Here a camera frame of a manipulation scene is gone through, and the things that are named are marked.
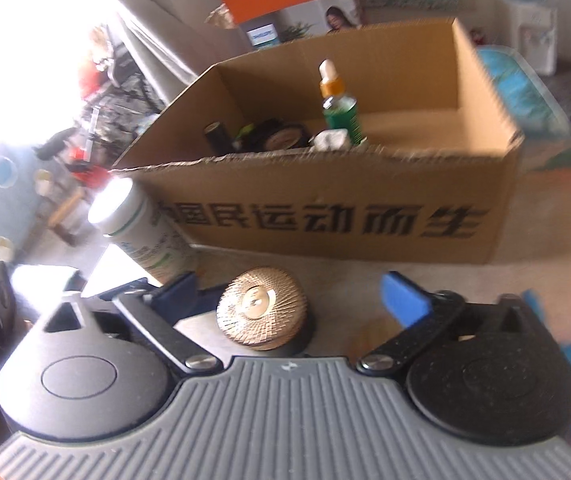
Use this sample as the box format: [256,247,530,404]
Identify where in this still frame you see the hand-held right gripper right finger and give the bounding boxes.
[355,271,541,376]

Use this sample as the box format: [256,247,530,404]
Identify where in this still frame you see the large printed cardboard box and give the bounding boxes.
[110,17,523,266]

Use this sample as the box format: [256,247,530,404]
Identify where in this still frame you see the green dropper bottle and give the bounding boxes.
[318,59,369,148]

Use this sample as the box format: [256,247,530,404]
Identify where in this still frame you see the beige curtain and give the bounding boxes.
[110,0,246,111]

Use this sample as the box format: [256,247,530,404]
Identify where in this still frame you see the blue patterned cloth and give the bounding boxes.
[0,145,71,261]

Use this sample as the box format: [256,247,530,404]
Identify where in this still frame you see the crumpled red plastic bag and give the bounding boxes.
[70,145,111,186]

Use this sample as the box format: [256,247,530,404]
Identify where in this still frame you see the black electrical tape roll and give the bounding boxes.
[243,119,312,154]

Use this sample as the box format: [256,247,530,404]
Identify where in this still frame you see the white water dispenser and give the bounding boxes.
[495,0,559,77]

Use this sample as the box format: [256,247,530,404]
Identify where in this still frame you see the white supplement bottle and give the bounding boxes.
[88,178,201,286]

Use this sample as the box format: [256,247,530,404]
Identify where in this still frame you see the beach print table cover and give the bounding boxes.
[80,45,571,461]

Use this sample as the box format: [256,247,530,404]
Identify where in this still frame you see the black jar with gold lid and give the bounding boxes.
[216,266,316,352]

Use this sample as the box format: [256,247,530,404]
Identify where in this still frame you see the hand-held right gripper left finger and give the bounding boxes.
[30,270,221,376]

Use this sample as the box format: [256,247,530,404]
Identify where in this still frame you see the white charger plug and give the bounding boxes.
[313,130,353,151]

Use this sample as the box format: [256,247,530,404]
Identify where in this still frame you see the small black cylinder tube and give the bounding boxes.
[203,122,235,157]

